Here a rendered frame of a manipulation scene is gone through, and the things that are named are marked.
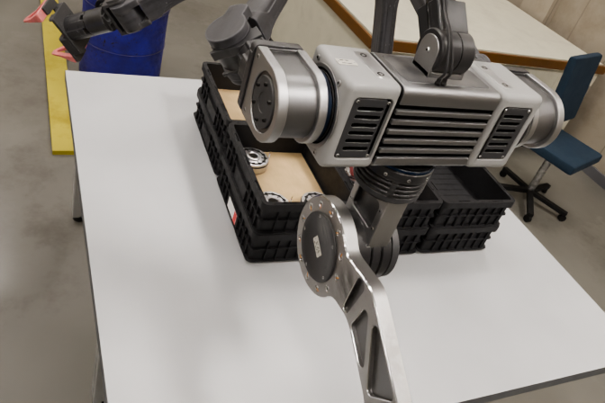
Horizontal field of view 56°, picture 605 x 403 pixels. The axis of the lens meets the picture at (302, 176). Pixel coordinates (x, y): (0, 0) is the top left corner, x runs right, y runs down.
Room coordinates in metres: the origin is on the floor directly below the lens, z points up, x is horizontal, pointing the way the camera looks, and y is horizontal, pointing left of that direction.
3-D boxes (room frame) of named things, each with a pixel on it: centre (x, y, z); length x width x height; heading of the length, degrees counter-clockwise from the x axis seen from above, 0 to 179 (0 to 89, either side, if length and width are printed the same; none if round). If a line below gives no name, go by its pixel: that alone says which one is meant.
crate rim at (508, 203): (1.74, -0.47, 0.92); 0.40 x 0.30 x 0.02; 31
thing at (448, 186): (1.74, -0.47, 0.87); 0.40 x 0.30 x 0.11; 31
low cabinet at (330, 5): (4.44, -0.52, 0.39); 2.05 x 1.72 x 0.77; 123
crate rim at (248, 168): (1.43, 0.05, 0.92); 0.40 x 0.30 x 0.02; 31
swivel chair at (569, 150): (3.38, -1.45, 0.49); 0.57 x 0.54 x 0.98; 31
